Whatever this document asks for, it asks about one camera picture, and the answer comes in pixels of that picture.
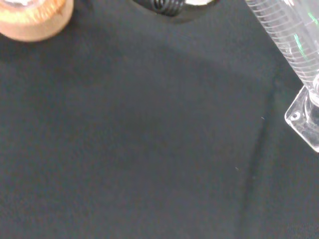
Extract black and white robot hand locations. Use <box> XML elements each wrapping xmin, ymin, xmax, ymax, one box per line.
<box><xmin>131</xmin><ymin>0</ymin><xmax>221</xmax><ymax>24</ymax></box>

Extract black table cloth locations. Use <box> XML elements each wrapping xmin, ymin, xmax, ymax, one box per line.
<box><xmin>0</xmin><ymin>0</ymin><xmax>319</xmax><ymax>239</ymax></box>

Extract round cork ring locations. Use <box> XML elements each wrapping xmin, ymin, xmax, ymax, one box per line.
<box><xmin>0</xmin><ymin>0</ymin><xmax>74</xmax><ymax>42</ymax></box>

